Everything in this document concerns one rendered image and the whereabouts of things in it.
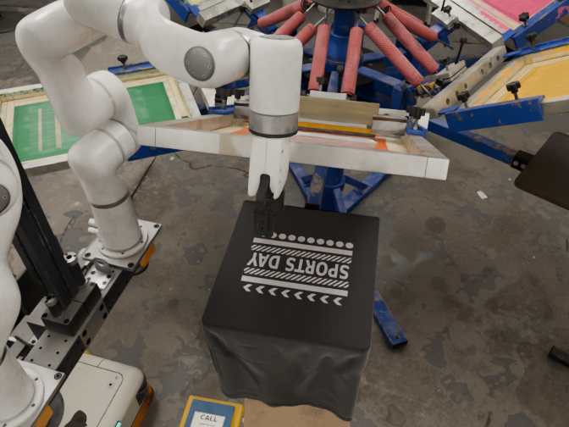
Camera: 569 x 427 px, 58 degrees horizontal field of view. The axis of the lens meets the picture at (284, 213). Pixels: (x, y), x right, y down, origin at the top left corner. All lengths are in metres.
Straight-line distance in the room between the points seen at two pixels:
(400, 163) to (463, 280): 1.92
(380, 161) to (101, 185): 0.60
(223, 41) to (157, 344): 1.94
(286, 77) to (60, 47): 0.43
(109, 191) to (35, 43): 0.36
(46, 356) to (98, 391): 0.93
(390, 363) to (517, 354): 0.59
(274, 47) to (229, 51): 0.06
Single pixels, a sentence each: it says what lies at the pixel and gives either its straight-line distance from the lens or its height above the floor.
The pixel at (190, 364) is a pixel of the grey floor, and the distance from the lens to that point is 2.43.
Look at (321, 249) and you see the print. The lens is 1.52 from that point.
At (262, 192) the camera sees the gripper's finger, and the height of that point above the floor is 1.59.
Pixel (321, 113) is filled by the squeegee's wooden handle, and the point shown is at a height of 1.25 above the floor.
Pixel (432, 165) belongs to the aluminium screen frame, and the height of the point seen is 1.52.
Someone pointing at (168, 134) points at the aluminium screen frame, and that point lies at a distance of 1.00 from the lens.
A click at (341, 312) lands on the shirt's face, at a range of 1.39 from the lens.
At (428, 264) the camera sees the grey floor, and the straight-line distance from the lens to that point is 2.83.
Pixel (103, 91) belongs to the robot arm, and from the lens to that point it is 1.12.
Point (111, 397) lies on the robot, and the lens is 2.11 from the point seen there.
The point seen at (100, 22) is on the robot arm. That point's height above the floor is 1.75.
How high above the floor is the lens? 2.08
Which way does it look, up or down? 44 degrees down
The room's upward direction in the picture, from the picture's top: straight up
